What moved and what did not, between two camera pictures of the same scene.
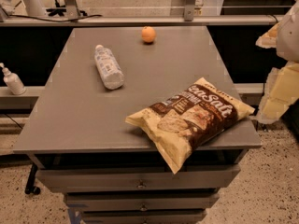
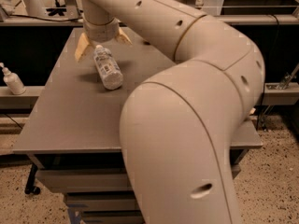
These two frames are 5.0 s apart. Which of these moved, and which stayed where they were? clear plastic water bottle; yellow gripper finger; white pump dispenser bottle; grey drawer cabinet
Moved: yellow gripper finger
Stayed: clear plastic water bottle; grey drawer cabinet; white pump dispenser bottle
